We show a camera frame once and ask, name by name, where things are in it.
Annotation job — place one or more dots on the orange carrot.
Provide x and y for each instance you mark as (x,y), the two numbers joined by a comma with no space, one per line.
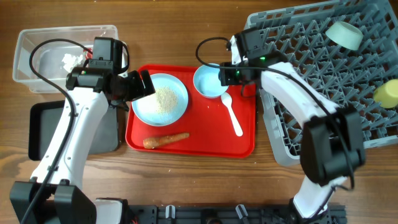
(154,142)

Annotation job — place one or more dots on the pile of rice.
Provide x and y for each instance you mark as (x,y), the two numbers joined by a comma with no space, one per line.
(166,100)

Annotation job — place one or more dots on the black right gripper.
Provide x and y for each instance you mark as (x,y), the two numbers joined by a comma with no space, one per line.
(226,77)

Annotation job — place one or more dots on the light blue plate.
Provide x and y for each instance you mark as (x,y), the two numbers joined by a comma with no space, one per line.
(144,108)

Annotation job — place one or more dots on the white plastic spoon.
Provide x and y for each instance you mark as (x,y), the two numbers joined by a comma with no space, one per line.
(226,99)

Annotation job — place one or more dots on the light blue bowl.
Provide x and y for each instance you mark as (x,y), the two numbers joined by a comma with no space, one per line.
(207,82)

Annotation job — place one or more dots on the red serving tray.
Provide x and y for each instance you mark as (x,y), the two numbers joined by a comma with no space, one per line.
(206,120)

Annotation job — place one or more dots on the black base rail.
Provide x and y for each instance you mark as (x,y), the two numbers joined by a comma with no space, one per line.
(152,214)

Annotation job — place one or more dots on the crumpled white tissue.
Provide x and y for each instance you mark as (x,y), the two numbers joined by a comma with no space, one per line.
(70,61)

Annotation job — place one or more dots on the black waste tray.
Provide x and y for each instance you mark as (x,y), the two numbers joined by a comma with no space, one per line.
(44,118)

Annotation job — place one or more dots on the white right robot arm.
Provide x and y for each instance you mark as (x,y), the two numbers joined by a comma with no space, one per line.
(331,149)

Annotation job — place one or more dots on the green bowl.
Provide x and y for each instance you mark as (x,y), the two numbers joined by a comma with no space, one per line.
(345,35)

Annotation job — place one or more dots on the red snack wrapper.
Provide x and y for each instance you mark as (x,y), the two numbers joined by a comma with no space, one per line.
(88,53)

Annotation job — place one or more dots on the yellow cup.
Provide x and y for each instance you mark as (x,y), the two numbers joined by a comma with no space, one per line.
(387,94)

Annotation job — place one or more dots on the clear plastic bin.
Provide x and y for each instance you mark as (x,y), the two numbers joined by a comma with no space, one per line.
(47,60)

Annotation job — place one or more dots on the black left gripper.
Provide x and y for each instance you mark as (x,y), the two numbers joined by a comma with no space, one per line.
(137,91)

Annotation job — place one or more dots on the grey dishwasher rack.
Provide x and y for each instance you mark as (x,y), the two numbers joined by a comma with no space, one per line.
(344,76)

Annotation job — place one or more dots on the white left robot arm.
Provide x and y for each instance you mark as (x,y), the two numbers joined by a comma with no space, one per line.
(53,194)

